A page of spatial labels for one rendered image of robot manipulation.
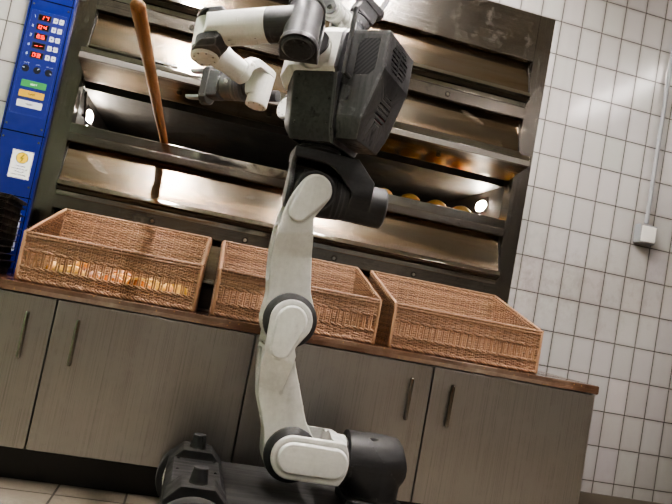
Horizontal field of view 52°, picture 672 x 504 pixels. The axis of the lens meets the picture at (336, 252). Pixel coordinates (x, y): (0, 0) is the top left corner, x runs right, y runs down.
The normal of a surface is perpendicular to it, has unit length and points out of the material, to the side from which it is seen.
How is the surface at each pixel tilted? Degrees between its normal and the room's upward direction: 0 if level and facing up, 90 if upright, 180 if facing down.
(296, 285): 90
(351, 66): 90
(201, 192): 70
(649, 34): 90
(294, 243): 114
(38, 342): 90
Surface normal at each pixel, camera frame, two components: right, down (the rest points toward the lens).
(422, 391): 0.20, -0.04
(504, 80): 0.26, -0.37
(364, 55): -0.39, -0.15
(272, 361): 0.04, 0.36
